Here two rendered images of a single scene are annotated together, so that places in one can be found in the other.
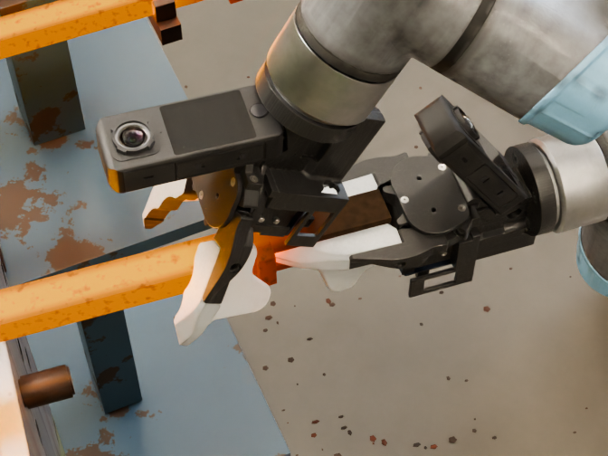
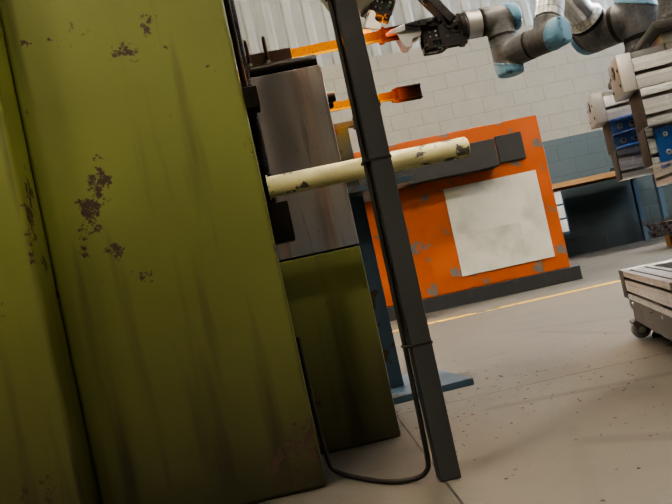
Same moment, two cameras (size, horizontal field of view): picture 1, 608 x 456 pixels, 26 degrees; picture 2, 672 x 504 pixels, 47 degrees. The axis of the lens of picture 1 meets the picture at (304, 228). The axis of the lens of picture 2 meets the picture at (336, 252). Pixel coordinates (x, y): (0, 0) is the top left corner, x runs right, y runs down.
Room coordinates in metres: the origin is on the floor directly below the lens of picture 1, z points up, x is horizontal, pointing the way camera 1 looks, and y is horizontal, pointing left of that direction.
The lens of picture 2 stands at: (-1.49, -0.18, 0.41)
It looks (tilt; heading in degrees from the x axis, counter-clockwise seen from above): 2 degrees up; 13
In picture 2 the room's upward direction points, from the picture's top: 12 degrees counter-clockwise
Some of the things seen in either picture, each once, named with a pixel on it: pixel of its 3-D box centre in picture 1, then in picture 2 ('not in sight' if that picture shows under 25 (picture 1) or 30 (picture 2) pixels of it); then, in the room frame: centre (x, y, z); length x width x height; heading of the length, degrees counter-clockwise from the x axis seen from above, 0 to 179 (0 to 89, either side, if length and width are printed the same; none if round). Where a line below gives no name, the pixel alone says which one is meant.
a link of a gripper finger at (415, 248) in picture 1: (401, 236); (420, 25); (0.55, -0.07, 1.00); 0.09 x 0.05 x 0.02; 110
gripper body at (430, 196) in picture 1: (462, 213); (442, 33); (0.59, -0.12, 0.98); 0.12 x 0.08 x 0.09; 108
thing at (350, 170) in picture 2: not in sight; (368, 166); (0.14, 0.08, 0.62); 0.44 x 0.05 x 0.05; 108
